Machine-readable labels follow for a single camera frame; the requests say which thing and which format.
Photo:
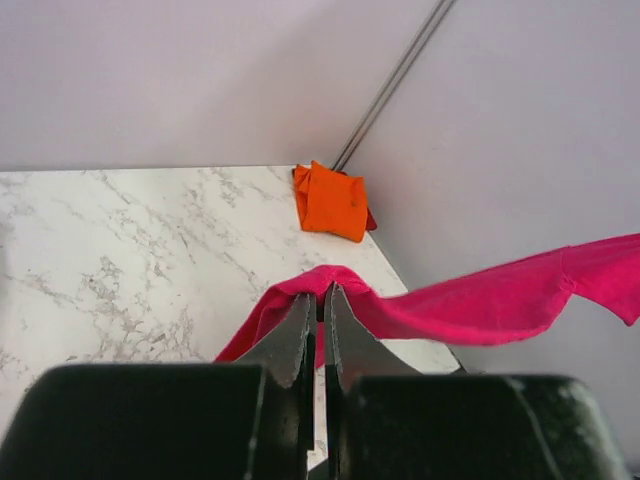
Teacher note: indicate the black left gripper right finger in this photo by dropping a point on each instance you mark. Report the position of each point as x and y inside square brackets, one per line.
[351, 349]

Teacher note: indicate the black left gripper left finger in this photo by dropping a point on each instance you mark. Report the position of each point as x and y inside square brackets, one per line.
[287, 353]

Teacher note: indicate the pink t shirt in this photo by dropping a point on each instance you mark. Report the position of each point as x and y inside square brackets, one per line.
[503, 304]

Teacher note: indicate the folded dark red t shirt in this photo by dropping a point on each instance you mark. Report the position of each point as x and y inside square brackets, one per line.
[371, 224]

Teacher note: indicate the folded orange t shirt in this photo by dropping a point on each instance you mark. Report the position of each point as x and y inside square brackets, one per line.
[330, 202]

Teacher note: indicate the right corner metal post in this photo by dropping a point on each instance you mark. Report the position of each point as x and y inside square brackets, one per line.
[396, 76]

